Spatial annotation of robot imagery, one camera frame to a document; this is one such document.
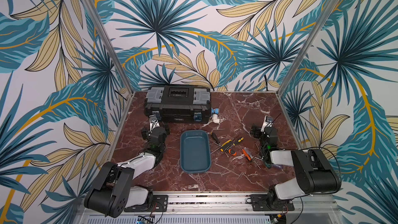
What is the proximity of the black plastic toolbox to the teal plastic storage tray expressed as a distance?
0.10 meters

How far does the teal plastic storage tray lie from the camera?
33.6 inches

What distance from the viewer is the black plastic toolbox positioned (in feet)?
3.00
